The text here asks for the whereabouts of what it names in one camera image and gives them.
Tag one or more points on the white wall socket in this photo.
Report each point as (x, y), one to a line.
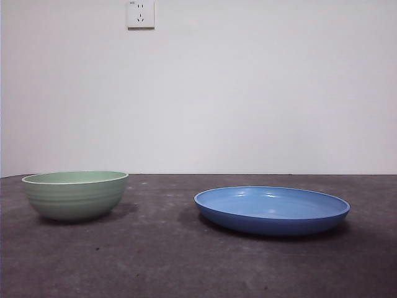
(141, 15)

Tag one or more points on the green ribbed bowl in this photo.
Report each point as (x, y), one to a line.
(74, 200)

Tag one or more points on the blue plate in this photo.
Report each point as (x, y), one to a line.
(270, 224)

